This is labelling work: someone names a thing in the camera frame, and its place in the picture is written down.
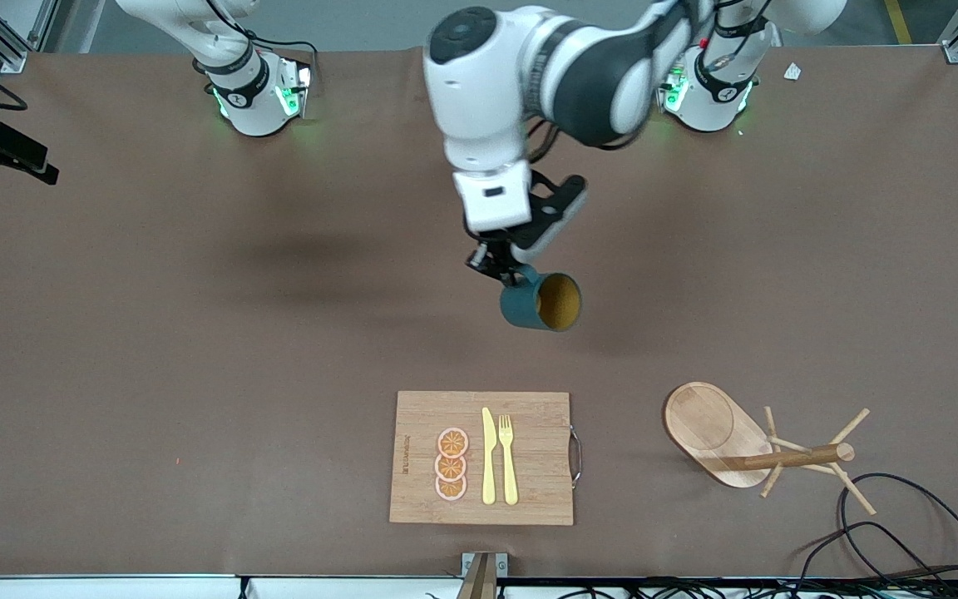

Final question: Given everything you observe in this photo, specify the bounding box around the dark green cup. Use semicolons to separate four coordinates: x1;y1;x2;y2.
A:
500;265;582;332

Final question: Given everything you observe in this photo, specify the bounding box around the wooden cup rack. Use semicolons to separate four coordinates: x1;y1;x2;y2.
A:
664;381;877;517

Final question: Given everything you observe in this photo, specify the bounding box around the wooden cutting board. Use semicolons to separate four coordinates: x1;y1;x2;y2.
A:
389;391;575;527

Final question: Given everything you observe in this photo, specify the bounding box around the yellow plastic knife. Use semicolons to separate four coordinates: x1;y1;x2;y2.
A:
481;407;497;506

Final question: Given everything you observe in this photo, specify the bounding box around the yellow plastic fork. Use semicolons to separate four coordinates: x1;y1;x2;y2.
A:
498;414;520;507

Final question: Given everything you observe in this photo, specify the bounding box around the brown table mat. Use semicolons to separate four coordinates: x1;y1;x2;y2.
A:
0;42;958;579

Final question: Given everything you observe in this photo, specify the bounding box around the brown wooden bar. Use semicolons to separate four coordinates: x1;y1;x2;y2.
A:
456;555;498;599

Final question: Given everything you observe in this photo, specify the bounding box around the black base cable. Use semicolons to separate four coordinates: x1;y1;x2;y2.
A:
205;0;319;63

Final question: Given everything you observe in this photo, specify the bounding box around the metal clamp bracket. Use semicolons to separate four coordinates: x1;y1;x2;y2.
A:
462;552;507;579

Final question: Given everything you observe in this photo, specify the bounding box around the black looped cable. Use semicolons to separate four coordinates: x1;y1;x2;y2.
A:
839;473;958;596
795;522;946;585

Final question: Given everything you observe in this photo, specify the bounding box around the white table frame rail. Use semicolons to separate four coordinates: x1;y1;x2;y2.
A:
0;574;465;599

